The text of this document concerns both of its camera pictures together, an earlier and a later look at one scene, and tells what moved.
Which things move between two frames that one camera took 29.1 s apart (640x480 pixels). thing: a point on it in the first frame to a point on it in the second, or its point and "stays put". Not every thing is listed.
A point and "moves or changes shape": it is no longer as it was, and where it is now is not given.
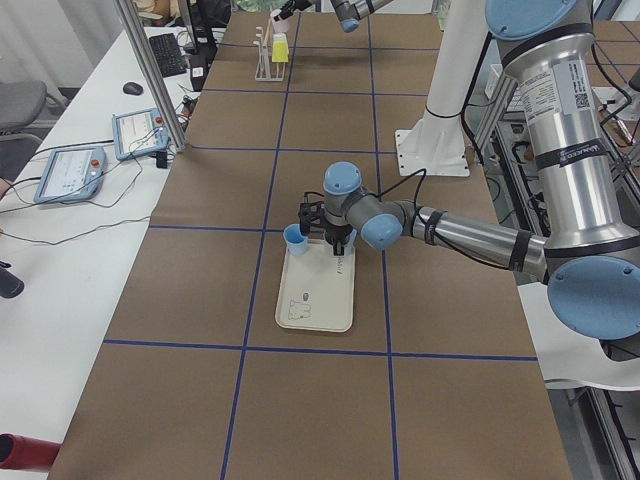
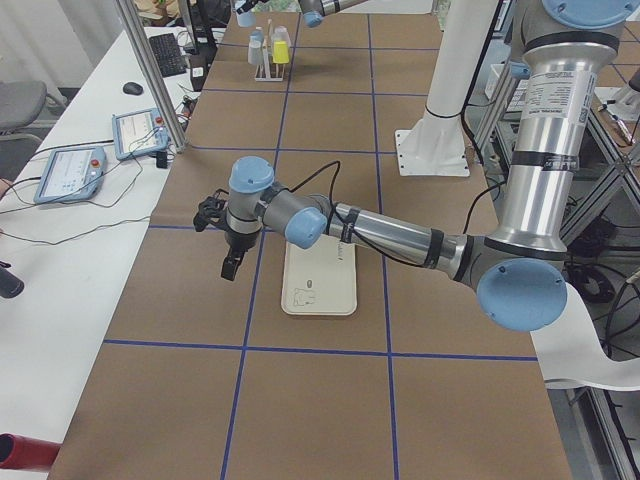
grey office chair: (28, 112) stays put
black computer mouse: (133, 88) stays put
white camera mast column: (435, 146) stays put
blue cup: (350, 242) moves or changes shape
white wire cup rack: (266, 68) stays put
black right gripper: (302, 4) to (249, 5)
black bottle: (10, 285) stays put
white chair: (564, 355) stays put
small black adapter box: (161, 159) stays put
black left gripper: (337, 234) to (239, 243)
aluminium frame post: (152, 70) stays put
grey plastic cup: (349, 252) to (255, 52)
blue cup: (297, 243) moves or changes shape
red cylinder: (20, 452) stays put
